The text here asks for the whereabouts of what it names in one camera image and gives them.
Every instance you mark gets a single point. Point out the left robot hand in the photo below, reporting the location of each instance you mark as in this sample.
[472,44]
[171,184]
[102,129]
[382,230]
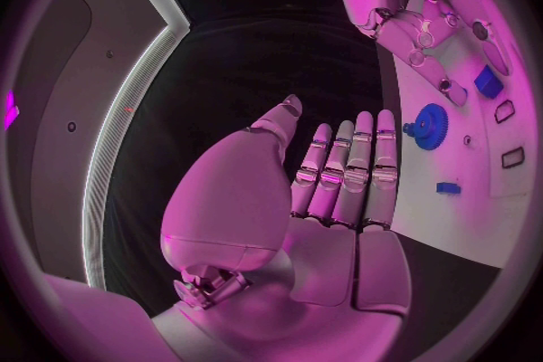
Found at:
[263,267]

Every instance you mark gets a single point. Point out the white task board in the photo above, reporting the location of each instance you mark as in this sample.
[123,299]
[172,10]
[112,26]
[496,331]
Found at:
[441,226]

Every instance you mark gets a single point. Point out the blue gear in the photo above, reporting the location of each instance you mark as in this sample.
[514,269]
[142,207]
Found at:
[430,126]

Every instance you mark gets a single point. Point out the blue block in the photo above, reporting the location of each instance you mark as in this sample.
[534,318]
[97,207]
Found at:
[488,83]

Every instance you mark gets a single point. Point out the small blue peg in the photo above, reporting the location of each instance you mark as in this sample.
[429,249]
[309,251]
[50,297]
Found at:
[448,188]

